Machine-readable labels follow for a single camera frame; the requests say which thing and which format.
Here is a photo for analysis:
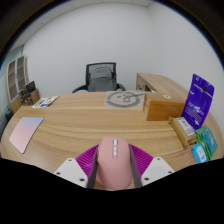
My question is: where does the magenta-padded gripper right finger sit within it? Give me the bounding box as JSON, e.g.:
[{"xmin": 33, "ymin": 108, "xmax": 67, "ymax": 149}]
[{"xmin": 128, "ymin": 143, "xmax": 175, "ymax": 189}]

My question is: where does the narrow brown printed box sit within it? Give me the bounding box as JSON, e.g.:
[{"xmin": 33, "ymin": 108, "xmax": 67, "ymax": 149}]
[{"xmin": 18, "ymin": 89, "xmax": 28, "ymax": 106}]

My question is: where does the wooden shelf unit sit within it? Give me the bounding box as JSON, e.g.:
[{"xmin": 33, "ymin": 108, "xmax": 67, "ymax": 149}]
[{"xmin": 4, "ymin": 55, "xmax": 29, "ymax": 114}]

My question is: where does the small tan labelled box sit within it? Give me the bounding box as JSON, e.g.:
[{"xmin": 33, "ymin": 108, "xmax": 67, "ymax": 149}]
[{"xmin": 168, "ymin": 116, "xmax": 198, "ymax": 148}]

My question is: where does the grey backpack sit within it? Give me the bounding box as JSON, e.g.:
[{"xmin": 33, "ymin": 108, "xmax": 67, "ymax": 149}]
[{"xmin": 87, "ymin": 66, "xmax": 118, "ymax": 93}]

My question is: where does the white leaflet green purple print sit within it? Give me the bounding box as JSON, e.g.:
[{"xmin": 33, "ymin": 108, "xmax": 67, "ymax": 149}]
[{"xmin": 31, "ymin": 95, "xmax": 60, "ymax": 109}]

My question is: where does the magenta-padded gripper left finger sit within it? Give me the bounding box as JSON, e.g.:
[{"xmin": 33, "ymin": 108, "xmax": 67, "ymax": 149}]
[{"xmin": 53, "ymin": 143, "xmax": 100, "ymax": 189}]

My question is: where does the black mesh office chair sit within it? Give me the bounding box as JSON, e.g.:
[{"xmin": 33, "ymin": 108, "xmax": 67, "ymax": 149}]
[{"xmin": 71, "ymin": 61, "xmax": 127, "ymax": 94}]

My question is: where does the small blue packet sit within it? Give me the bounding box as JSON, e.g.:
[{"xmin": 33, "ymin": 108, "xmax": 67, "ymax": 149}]
[{"xmin": 191, "ymin": 143, "xmax": 209, "ymax": 165}]

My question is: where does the black box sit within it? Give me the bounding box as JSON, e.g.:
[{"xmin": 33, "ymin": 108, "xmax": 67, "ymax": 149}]
[{"xmin": 22, "ymin": 80, "xmax": 37, "ymax": 96}]

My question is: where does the purple hanging package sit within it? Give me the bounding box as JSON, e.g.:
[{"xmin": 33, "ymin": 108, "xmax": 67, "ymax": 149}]
[{"xmin": 181, "ymin": 73, "xmax": 215, "ymax": 131}]

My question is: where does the wooden side desk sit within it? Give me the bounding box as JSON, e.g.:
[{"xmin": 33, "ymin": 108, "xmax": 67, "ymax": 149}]
[{"xmin": 135, "ymin": 72, "xmax": 191, "ymax": 101}]

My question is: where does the orange-brown cardboard box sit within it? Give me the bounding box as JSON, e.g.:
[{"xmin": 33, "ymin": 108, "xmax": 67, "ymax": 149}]
[{"xmin": 142, "ymin": 92, "xmax": 186, "ymax": 122}]

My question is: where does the pink-blue gradient mouse pad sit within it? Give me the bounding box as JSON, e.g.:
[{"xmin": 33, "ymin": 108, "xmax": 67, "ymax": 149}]
[{"xmin": 8, "ymin": 116, "xmax": 45, "ymax": 155}]

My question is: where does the pink computer mouse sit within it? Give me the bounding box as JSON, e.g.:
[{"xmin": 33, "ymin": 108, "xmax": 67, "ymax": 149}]
[{"xmin": 95, "ymin": 136, "xmax": 134, "ymax": 191}]

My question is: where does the green packet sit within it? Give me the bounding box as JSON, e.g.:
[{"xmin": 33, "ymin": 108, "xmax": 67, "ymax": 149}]
[{"xmin": 195, "ymin": 125, "xmax": 219, "ymax": 161}]

